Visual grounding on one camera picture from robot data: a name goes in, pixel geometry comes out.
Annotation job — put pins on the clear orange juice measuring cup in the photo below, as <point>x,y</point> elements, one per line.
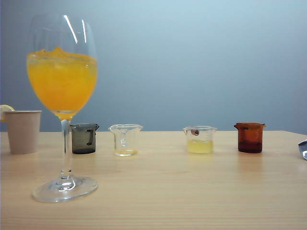
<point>126,152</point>

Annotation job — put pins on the clear yellow juice measuring cup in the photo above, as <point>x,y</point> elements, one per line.
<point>200,146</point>

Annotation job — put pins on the smoky grey measuring cup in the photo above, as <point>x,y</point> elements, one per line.
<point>80,141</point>

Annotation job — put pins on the amber brown measuring cup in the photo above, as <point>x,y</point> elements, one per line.
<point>250,139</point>

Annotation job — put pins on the beige paper cup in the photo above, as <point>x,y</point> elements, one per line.
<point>22,131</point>

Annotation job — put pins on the clear stemmed wine glass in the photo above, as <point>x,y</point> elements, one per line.
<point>62,95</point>

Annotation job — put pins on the yellow lemon slice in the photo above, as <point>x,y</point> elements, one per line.
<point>4,108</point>

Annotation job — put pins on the silver metal object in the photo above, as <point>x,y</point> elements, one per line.
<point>303,148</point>

